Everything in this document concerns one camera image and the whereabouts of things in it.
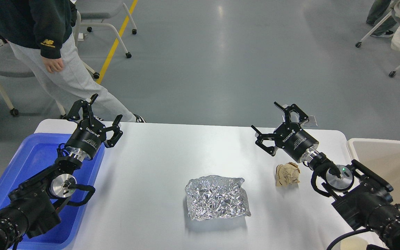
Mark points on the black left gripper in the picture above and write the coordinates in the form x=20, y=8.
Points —
x=91, y=132

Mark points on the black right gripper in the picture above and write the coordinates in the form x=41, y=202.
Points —
x=294, y=140

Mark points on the white paper cup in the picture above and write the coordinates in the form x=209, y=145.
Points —
x=353, y=243

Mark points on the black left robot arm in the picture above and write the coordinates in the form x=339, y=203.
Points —
x=36, y=203

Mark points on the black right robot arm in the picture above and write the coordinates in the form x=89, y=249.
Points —
x=361, y=197

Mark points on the metal floor plate right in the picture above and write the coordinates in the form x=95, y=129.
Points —
x=311, y=122

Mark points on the crumpled brown paper ball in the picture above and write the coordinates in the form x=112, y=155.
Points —
x=287, y=174

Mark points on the crumpled aluminium foil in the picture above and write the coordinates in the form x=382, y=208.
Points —
x=216, y=197

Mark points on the person in grey trousers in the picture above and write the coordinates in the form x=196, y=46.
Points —
x=41, y=36

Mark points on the grey office chair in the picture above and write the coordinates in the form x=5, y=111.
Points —
x=10, y=66

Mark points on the white chair with wheels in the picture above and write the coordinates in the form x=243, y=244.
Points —
x=102, y=9

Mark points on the beige plastic bin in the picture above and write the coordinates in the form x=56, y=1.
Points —
x=382, y=157

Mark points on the seated person right background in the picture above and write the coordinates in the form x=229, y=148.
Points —
x=377, y=12

